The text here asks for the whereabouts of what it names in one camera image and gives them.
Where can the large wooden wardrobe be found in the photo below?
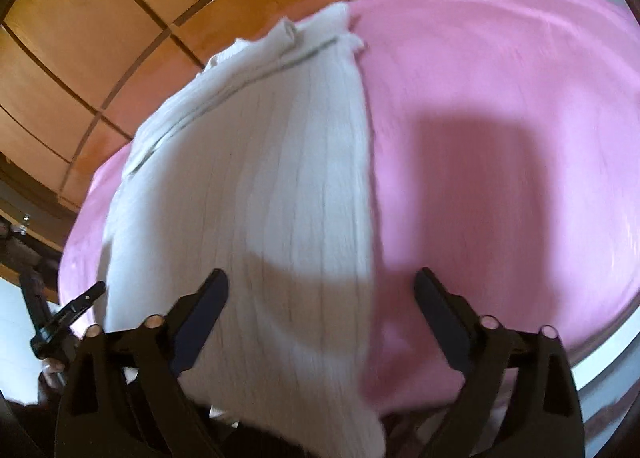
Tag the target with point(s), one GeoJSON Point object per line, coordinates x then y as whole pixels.
{"type": "Point", "coordinates": [79, 76]}

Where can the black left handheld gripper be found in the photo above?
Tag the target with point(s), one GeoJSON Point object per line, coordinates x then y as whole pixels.
{"type": "Point", "coordinates": [54, 337]}

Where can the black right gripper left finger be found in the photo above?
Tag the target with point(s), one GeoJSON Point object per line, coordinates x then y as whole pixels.
{"type": "Point", "coordinates": [184, 330]}

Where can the white knitted sweater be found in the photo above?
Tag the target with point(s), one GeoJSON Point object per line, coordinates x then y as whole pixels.
{"type": "Point", "coordinates": [260, 167]}

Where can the pink bed cover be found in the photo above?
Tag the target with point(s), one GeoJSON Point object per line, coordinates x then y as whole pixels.
{"type": "Point", "coordinates": [504, 155]}

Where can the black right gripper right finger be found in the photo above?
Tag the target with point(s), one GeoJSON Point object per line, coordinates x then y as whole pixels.
{"type": "Point", "coordinates": [468, 341]}

